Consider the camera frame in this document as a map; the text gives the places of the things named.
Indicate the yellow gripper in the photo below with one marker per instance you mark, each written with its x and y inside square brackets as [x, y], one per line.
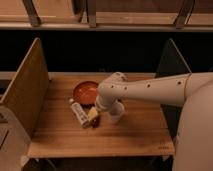
[93, 114]

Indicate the white tube bottle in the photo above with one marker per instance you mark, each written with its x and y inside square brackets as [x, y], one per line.
[79, 113]

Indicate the dark red small bottle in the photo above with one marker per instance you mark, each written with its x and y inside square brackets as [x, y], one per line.
[95, 122]

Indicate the wooden shelf rail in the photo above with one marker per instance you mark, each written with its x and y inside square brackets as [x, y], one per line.
[108, 15]

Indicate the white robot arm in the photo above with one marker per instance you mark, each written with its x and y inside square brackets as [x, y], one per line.
[193, 92]

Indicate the orange ceramic bowl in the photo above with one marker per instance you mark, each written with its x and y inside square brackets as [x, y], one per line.
[85, 92]

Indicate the left wooden side panel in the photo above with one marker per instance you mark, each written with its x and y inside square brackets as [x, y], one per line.
[23, 98]

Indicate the right dark side panel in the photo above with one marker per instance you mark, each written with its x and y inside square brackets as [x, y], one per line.
[171, 63]

